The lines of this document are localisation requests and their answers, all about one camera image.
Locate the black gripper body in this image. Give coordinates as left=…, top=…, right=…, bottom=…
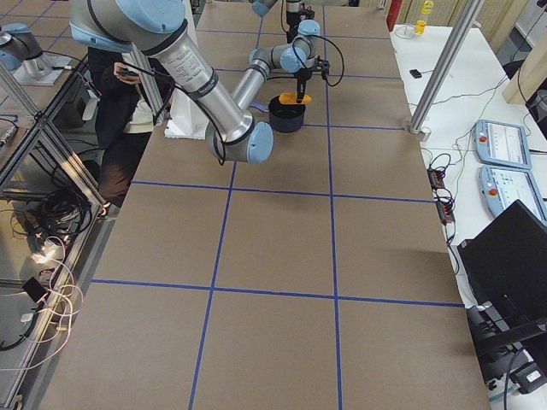
left=285, top=11, right=303, bottom=41
left=295, top=68, right=309, bottom=92

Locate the yellow corn cob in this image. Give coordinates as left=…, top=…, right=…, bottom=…
left=279, top=92, right=313, bottom=105

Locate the small black puck device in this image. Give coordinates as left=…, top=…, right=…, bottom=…
left=409, top=69, right=422, bottom=79

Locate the yellow cup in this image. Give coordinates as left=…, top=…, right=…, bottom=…
left=414, top=20, right=426, bottom=36

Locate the smartphone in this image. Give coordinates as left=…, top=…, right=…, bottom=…
left=116, top=70, right=139, bottom=77

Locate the seated person black hoodie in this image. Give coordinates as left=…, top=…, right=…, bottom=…
left=88, top=47, right=155, bottom=208

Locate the black power strip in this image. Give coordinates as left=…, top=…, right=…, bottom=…
left=426, top=167, right=456, bottom=226

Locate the upper teach pendant tablet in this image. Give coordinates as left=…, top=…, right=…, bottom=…
left=473, top=120, right=532, bottom=170

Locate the teach pendant tablet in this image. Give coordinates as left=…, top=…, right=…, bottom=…
left=473, top=120, right=532, bottom=170
left=479, top=165, right=546, bottom=224

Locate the lower teach pendant tablet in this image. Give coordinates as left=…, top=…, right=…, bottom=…
left=479, top=165, right=546, bottom=224

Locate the black laptop computer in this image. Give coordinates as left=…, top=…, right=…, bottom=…
left=457, top=200, right=546, bottom=319

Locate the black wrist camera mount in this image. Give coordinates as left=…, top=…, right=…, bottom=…
left=314, top=58, right=330, bottom=82

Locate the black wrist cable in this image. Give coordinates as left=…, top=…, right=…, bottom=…
left=264, top=36, right=345, bottom=88

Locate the dark blue saucepan purple handle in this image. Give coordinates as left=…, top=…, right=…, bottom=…
left=250, top=96, right=306, bottom=133

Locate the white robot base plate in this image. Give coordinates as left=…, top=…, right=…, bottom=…
left=164, top=116, right=209, bottom=140

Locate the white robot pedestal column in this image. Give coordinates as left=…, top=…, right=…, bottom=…
left=170, top=89, right=208, bottom=122

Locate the aluminium frame post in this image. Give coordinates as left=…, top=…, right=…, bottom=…
left=409, top=0, right=484, bottom=142

